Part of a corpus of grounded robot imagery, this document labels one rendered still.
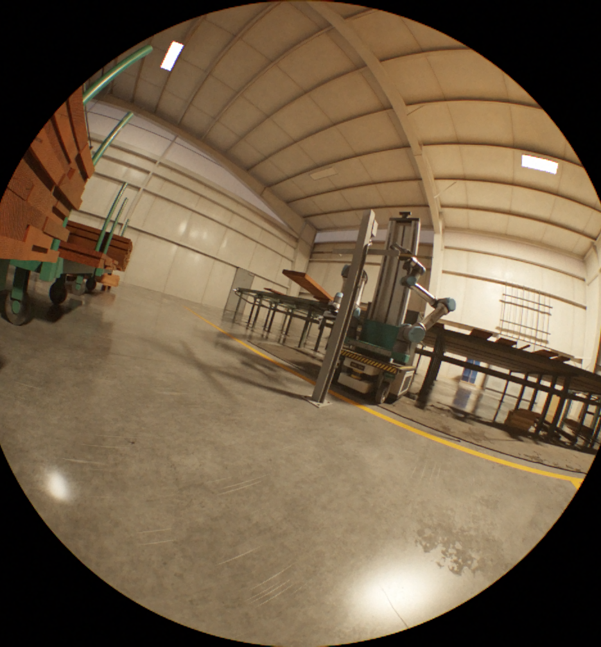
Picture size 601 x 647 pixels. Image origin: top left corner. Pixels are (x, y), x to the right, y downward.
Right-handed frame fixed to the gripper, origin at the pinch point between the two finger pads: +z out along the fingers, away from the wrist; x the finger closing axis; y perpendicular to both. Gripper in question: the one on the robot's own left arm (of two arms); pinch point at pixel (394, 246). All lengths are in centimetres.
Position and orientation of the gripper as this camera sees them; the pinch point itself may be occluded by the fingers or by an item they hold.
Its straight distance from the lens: 159.5
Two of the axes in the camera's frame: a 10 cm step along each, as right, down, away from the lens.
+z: -8.4, -5.3, -1.3
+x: 0.8, 1.3, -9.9
